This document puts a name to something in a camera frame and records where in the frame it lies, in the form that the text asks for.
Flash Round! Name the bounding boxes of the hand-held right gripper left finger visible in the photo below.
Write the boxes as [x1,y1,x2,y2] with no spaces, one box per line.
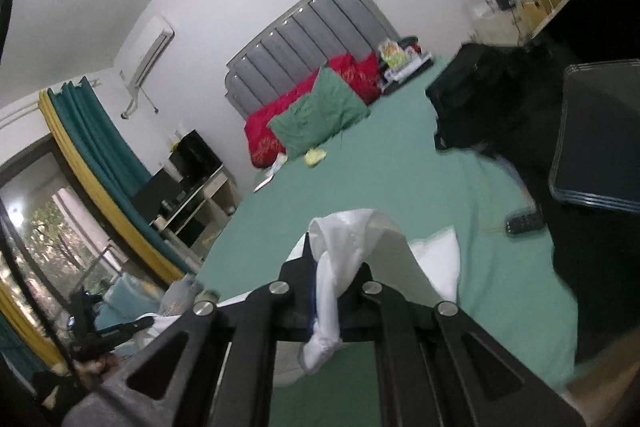
[62,233,321,427]

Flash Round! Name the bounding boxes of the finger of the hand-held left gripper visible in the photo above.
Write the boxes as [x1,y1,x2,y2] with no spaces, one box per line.
[100,316,156,344]

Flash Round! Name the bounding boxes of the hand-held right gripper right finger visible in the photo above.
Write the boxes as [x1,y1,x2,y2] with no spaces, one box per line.
[342,262,586,427]

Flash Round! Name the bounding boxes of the white garment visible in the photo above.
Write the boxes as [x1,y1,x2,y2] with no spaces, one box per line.
[215,208,461,388]

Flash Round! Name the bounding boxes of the person's left hand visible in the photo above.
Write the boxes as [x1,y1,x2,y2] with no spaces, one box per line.
[74,354,122,389]

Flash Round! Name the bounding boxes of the light blue bundle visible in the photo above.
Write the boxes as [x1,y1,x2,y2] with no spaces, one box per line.
[102,279,167,334]

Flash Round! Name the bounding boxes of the clear plastic bag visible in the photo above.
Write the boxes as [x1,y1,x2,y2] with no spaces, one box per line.
[159,274,207,317]

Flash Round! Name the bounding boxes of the glass window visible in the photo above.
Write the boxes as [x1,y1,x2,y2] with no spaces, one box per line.
[0,142,126,308]

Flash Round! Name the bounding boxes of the light wooden shelf unit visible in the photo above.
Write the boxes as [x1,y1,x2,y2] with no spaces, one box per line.
[152,166,239,259]

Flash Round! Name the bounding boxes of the white paper sheet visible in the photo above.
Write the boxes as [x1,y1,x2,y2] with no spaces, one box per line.
[254,154,289,192]

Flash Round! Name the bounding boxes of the yellow curtain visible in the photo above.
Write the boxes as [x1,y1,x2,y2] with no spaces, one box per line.
[39,89,187,284]

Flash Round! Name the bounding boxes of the black box speaker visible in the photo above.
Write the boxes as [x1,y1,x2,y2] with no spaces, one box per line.
[132,169,181,222]

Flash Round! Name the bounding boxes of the bed with green sheet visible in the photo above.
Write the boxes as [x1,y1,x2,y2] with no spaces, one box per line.
[195,54,593,427]

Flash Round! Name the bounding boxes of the black monitor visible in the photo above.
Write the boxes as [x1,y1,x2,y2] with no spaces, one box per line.
[169,130,224,188]

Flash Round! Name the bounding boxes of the green pillow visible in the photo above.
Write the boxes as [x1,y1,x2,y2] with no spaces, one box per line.
[267,67,371,159]

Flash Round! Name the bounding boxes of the black remote control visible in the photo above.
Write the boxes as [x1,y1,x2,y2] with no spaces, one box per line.
[504,209,545,237]

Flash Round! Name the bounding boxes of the teal curtain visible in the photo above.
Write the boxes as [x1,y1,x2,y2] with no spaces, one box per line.
[47,77,198,275]

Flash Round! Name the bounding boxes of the red pillows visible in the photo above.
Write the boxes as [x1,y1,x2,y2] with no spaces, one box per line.
[244,53,383,168]

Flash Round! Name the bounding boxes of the dark cloth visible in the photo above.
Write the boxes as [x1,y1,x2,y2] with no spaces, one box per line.
[425,0,640,365]

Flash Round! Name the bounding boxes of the grey padded headboard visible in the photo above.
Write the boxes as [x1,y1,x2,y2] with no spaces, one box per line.
[224,0,401,120]

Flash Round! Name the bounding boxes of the pile of flat items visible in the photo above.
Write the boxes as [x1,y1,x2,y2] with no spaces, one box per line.
[382,36,435,95]

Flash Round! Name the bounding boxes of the yellow printed bag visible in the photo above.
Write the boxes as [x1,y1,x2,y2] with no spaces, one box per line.
[378,38,407,68]

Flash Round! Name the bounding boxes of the white air conditioner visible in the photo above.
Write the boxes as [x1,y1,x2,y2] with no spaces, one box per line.
[119,16,176,88]

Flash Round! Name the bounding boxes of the black folding table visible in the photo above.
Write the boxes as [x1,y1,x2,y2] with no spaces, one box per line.
[548,61,640,212]

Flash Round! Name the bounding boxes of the white cabinet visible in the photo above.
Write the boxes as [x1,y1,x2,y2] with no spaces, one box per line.
[467,0,527,48]

